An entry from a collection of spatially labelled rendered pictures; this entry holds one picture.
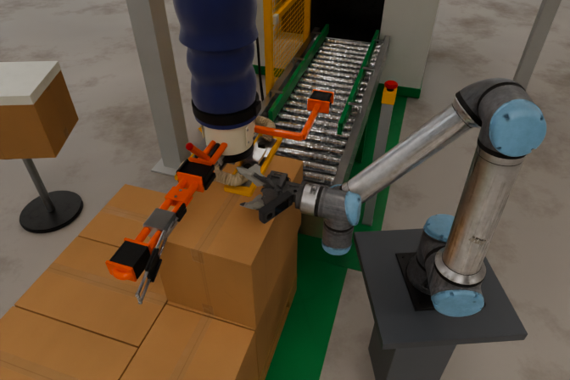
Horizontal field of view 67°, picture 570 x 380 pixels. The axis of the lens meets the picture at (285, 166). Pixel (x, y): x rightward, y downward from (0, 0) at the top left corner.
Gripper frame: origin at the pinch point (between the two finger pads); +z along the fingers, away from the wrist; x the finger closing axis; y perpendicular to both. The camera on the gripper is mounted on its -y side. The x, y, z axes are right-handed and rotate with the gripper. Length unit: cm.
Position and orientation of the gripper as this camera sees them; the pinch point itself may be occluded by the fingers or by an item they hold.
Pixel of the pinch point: (237, 187)
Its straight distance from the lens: 129.7
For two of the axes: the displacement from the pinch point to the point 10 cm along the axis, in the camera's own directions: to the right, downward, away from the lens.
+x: 0.0, -7.8, -6.3
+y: 3.1, -6.0, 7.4
